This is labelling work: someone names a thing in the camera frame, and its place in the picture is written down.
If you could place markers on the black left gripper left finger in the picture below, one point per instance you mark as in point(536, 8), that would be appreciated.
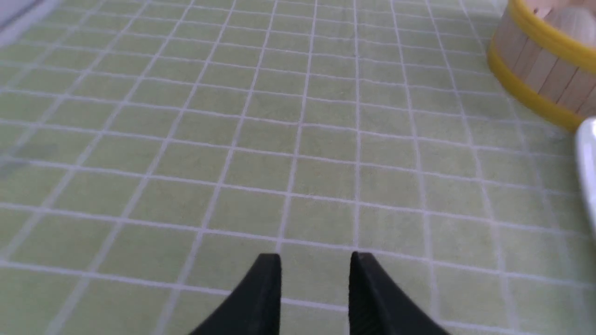
point(254, 306)

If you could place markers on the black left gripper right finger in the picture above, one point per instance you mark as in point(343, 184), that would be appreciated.
point(378, 306)

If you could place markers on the white square plate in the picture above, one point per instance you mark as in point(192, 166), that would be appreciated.
point(585, 151)

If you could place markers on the green checkered tablecloth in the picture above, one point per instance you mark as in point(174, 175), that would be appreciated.
point(151, 149)

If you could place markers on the bamboo steamer basket yellow rim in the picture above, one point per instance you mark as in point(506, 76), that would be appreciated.
point(544, 69)

